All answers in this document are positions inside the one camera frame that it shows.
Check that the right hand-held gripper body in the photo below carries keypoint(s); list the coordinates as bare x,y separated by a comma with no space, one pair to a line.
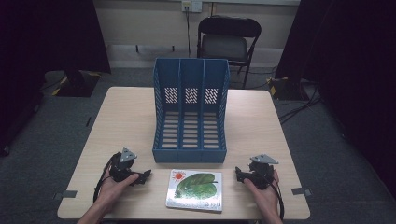
262,174

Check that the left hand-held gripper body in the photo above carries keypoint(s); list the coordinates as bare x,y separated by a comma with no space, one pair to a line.
122,168

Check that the green leaf picture book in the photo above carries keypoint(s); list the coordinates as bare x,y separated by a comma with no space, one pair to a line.
196,190

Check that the blue plastic file rack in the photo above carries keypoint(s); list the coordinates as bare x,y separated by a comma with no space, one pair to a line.
190,93

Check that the person's right hand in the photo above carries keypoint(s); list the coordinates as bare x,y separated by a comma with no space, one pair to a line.
264,198

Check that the person's left hand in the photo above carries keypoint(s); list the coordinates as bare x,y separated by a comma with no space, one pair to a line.
112,192

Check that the grey tape strip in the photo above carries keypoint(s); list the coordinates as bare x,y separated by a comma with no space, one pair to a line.
66,194
301,191

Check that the black stand base yellow tape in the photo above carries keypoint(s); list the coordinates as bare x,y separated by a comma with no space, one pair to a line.
286,88
77,83

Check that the black folding chair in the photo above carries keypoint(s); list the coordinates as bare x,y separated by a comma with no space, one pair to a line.
227,40

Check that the black curtain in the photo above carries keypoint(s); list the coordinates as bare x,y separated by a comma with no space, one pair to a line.
351,77
46,40

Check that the white wall socket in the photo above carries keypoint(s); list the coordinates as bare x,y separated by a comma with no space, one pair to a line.
191,5

